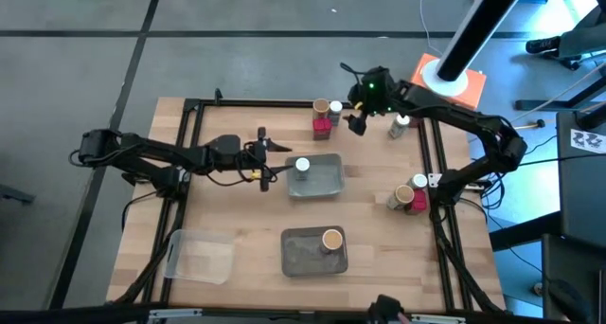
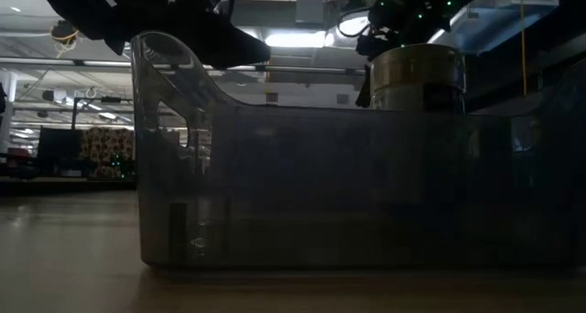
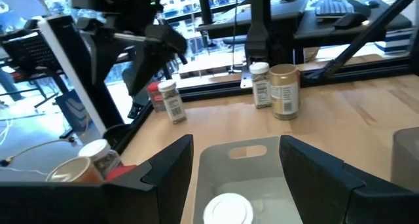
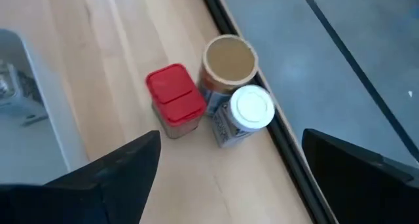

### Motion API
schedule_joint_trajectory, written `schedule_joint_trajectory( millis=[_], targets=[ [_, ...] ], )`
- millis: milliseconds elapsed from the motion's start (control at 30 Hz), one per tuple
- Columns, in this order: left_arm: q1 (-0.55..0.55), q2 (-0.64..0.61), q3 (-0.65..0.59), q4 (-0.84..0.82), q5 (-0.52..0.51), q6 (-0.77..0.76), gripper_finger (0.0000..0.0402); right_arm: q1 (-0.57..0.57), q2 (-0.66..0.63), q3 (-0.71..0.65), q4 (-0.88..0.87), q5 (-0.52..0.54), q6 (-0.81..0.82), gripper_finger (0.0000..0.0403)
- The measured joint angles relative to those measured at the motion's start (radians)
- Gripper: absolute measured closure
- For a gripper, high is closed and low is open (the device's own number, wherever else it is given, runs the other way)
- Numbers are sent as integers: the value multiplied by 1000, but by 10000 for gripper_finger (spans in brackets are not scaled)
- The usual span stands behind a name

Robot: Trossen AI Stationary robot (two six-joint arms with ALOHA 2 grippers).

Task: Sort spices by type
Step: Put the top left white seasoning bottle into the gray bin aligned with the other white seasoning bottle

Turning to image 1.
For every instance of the orange box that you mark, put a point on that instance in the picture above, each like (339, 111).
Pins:
(473, 89)

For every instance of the wooden stick black knob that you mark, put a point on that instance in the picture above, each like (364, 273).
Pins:
(540, 123)

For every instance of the white printed sticker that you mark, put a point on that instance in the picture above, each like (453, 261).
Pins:
(587, 141)

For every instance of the brown paper cup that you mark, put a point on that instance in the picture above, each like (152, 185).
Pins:
(332, 239)
(321, 107)

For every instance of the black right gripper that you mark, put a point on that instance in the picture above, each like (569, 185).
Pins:
(374, 94)

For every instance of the grey chair leg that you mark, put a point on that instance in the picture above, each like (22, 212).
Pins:
(16, 195)

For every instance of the black and white column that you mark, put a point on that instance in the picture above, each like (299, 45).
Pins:
(478, 25)

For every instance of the black rounded object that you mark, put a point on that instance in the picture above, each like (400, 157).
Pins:
(386, 310)

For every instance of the black stand base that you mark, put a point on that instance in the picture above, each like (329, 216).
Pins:
(540, 105)

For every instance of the light grey plastic bin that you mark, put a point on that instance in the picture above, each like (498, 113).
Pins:
(326, 182)

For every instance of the gold lid spice jar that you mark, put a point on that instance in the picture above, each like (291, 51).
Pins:
(402, 195)

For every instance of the silver corner bracket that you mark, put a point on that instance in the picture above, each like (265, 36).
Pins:
(183, 176)

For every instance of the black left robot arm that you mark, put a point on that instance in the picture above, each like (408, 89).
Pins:
(156, 151)

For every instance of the white corner bracket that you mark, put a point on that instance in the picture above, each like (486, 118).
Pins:
(434, 180)

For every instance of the dark grey plastic bin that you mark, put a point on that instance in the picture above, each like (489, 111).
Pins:
(298, 257)

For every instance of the clear plastic bin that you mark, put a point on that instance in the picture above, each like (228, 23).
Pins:
(199, 257)

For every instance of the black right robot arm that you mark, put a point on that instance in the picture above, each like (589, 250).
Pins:
(473, 120)

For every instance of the black table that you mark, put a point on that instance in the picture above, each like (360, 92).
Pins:
(582, 196)

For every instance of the black desk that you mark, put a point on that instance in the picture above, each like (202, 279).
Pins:
(573, 276)

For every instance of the black aluminium table frame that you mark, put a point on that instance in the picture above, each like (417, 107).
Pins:
(265, 103)

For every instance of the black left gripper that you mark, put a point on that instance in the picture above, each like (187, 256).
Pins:
(237, 153)

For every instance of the black crossbeam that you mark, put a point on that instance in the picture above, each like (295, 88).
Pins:
(71, 314)

